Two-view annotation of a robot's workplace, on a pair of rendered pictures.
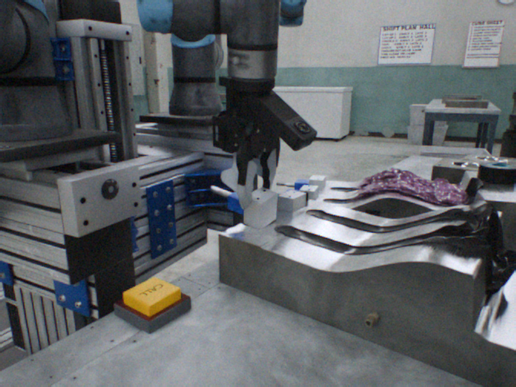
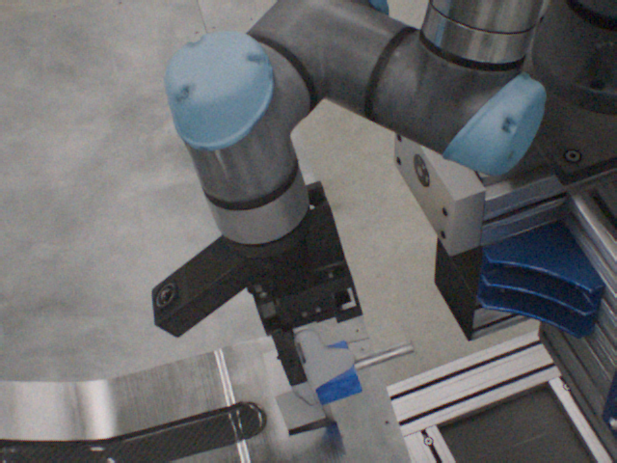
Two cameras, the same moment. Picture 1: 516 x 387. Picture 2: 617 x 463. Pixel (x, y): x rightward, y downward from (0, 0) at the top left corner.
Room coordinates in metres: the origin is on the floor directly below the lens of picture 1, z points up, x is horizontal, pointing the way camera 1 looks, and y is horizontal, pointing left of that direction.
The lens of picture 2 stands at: (1.05, -0.40, 1.88)
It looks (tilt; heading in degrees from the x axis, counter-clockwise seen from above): 53 degrees down; 133
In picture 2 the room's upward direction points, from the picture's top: 4 degrees counter-clockwise
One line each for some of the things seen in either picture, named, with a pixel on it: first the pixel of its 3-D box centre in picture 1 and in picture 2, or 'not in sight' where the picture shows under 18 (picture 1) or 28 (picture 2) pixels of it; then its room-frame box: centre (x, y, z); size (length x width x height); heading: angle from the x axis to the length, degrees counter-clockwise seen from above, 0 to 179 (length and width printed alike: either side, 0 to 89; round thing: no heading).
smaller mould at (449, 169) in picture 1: (471, 176); not in sight; (1.23, -0.68, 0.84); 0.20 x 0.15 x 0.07; 54
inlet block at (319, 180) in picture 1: (299, 185); not in sight; (1.05, -0.12, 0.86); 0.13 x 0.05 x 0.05; 71
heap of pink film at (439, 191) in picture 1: (407, 183); not in sight; (0.91, -0.35, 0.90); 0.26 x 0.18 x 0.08; 71
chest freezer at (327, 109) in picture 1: (307, 112); not in sight; (7.79, -0.97, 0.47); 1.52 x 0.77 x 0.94; 65
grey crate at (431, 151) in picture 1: (451, 160); not in sight; (3.94, -1.94, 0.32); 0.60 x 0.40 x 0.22; 69
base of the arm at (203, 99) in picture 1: (195, 95); not in sight; (1.15, 0.17, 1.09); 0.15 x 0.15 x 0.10
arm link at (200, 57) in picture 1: (193, 51); not in sight; (1.16, 0.17, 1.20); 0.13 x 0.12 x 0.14; 177
